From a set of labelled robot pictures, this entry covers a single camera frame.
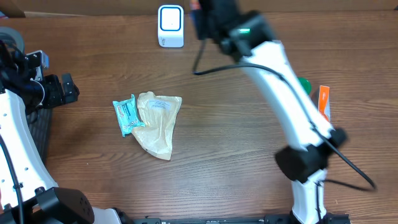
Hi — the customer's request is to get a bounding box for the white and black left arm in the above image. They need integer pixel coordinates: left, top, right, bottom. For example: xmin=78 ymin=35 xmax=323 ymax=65
xmin=1 ymin=27 xmax=132 ymax=223

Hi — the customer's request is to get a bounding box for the green lid jar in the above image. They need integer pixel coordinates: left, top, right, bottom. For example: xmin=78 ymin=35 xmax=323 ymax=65
xmin=298 ymin=77 xmax=312 ymax=95

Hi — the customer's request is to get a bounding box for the teal wipes packet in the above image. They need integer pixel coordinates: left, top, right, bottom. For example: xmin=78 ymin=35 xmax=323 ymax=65
xmin=113 ymin=94 xmax=145 ymax=138

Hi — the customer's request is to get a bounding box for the beige plastic bag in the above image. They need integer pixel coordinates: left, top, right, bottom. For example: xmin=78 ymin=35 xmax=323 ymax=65
xmin=132 ymin=91 xmax=182 ymax=161

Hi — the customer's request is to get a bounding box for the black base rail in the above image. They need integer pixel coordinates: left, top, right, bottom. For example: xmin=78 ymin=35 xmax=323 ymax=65
xmin=130 ymin=213 xmax=351 ymax=224

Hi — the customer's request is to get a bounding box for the orange white box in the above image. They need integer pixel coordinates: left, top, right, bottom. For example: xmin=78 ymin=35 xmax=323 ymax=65
xmin=312 ymin=85 xmax=331 ymax=122

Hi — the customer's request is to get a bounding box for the white barcode scanner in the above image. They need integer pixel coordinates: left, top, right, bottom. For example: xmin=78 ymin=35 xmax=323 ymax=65
xmin=157 ymin=4 xmax=184 ymax=48

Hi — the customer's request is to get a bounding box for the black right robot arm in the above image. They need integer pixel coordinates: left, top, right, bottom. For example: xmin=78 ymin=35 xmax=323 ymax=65
xmin=190 ymin=1 xmax=349 ymax=223

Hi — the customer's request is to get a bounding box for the grey plastic mesh basket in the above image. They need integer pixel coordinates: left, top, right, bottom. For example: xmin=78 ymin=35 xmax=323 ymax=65
xmin=1 ymin=27 xmax=53 ymax=164

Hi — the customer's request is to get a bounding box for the small orange white packet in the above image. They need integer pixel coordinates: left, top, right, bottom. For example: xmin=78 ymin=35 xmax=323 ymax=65
xmin=189 ymin=0 xmax=201 ymax=11

